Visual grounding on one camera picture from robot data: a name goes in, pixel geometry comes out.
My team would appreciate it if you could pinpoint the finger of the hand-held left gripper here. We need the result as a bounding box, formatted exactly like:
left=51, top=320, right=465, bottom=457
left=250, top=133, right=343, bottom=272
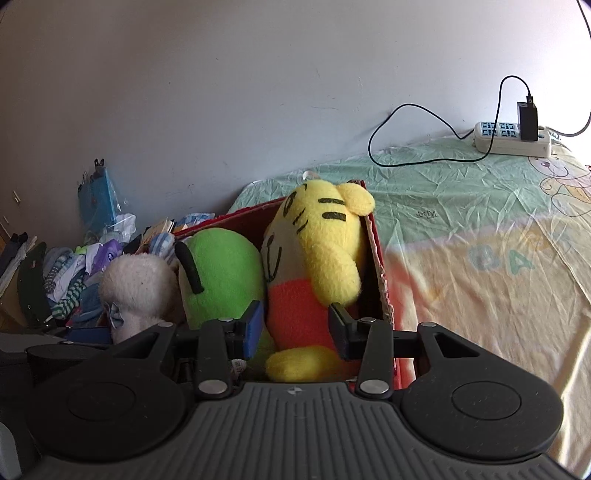
left=25, top=344, right=117, bottom=377

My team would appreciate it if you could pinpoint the red cardboard box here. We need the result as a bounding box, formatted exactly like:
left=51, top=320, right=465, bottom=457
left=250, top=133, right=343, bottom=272
left=173, top=180, right=417, bottom=394

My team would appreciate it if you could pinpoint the green plush toy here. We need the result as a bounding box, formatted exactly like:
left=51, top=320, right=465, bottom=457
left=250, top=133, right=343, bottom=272
left=174, top=229, right=278, bottom=371

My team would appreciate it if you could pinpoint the pile of clothes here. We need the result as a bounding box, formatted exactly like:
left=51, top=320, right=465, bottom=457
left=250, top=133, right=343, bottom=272
left=44, top=212, right=218, bottom=334

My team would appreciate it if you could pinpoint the black charger adapter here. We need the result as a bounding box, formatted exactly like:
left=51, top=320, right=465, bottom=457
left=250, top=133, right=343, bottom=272
left=517, top=95, right=540, bottom=142

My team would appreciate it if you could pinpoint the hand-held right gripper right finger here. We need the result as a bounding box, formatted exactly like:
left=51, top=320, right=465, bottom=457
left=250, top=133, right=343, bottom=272
left=327, top=302, right=477, bottom=400

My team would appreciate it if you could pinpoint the white plush toy blue bow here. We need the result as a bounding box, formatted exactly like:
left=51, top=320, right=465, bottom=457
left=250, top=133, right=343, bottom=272
left=98, top=253, right=181, bottom=345

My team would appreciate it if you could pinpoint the black charger cable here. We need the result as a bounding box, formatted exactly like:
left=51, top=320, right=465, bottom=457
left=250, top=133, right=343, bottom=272
left=368, top=75, right=533, bottom=168

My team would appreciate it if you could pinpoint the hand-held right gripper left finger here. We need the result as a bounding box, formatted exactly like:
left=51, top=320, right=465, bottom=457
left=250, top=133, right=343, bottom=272
left=113, top=300, right=265, bottom=401

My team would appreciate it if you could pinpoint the white power strip cord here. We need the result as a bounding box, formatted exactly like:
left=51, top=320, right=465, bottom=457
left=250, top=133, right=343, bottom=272
left=547, top=111, right=591, bottom=141

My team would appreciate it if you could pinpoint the white power strip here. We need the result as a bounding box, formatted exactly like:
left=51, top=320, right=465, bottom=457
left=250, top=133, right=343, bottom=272
left=475, top=121, right=554, bottom=157

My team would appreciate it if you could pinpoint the yellow tiger plush toy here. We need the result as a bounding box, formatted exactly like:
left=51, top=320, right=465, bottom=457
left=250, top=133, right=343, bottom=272
left=261, top=179, right=376, bottom=383

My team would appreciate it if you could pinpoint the blue plastic packet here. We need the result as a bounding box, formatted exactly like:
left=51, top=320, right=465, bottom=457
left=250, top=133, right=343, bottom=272
left=76, top=158, right=119, bottom=232

